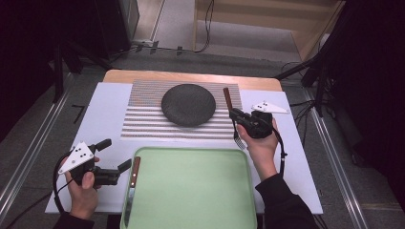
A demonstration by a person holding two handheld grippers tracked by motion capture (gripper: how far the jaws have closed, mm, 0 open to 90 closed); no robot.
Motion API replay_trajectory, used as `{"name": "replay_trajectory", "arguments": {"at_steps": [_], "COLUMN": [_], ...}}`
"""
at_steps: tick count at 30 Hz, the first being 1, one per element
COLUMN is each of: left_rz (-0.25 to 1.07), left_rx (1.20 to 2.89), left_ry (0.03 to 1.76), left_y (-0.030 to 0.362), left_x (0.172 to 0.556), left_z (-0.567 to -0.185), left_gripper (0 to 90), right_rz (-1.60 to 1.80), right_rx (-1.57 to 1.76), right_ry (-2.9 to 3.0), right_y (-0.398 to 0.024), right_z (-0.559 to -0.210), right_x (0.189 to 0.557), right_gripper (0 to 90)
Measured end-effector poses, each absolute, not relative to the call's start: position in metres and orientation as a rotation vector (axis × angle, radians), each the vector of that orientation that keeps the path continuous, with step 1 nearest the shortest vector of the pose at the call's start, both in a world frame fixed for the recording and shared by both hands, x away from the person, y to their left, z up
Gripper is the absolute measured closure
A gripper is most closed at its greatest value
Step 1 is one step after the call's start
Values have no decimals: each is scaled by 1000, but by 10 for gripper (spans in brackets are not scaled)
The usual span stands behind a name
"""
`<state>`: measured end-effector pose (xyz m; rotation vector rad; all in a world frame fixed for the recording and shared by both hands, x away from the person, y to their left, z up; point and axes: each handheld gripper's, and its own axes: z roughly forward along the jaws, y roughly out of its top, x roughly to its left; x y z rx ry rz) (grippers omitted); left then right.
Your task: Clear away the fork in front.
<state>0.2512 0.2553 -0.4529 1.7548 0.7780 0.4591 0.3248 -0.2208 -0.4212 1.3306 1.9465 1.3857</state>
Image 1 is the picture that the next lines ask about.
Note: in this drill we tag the person's right hand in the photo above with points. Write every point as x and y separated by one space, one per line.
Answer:
262 152

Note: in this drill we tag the black curtain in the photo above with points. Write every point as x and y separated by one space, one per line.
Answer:
375 79
25 47

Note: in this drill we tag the light green tray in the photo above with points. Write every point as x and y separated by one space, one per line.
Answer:
191 191

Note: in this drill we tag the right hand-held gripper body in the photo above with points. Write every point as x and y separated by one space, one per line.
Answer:
259 125

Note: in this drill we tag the black cabinet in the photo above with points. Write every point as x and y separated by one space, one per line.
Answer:
111 25

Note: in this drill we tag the black metal stand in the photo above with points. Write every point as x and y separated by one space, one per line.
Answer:
320 95
58 79

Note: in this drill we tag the striped placemat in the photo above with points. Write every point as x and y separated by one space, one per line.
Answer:
140 127

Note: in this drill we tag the light wooden platform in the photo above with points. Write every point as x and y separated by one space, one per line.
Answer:
254 12

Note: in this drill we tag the dark round plate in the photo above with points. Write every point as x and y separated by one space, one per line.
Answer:
188 105

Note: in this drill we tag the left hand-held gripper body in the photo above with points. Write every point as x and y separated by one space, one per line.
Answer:
76 157

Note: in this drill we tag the white table cover sheet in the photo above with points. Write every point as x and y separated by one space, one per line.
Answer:
102 127

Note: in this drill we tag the metal floor rail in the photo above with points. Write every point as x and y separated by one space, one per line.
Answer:
31 152
335 159

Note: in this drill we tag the person's left hand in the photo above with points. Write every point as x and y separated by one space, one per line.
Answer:
82 200

